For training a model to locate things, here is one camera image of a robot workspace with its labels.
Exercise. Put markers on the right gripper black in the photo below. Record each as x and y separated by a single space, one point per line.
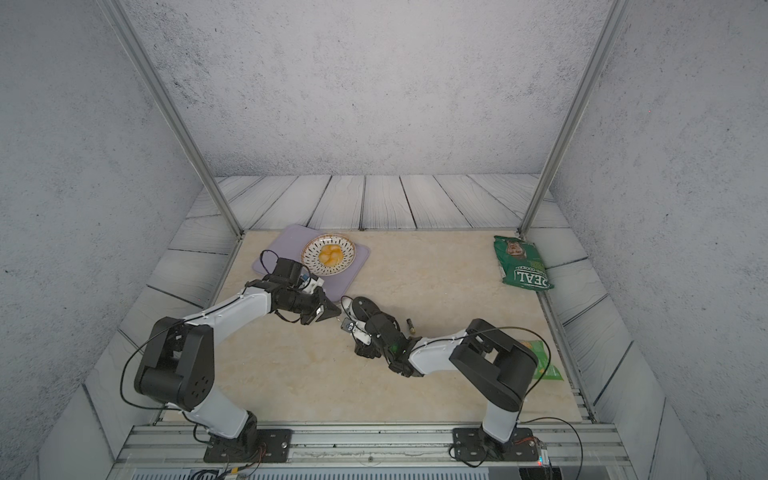
365 350

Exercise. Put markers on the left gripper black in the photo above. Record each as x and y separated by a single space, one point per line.
324 308

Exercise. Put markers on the black round alarm clock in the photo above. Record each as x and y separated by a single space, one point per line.
364 308

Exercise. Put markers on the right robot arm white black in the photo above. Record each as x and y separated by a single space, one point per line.
498 366

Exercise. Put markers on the green packet behind right arm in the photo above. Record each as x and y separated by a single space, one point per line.
546 368

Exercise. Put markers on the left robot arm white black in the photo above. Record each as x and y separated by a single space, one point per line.
178 369

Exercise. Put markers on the yellow fruit in bowl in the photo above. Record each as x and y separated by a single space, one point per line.
331 255

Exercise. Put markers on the patterned bowl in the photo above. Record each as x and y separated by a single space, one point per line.
309 255

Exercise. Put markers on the green snack bag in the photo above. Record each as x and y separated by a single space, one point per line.
521 264

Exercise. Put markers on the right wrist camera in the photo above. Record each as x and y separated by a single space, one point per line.
357 330

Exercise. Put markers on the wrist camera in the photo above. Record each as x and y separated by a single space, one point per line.
357 330
295 275

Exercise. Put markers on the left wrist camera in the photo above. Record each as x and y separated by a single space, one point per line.
295 275

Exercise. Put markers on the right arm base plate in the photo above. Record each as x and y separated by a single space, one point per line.
475 445

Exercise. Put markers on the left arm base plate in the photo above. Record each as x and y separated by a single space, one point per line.
251 446

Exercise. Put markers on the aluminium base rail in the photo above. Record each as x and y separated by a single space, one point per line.
581 451

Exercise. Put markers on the aluminium corner post left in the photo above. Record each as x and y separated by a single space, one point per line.
132 45

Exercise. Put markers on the aluminium corner post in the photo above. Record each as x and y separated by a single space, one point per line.
132 45
610 31

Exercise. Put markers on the aluminium corner post right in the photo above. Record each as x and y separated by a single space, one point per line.
610 31

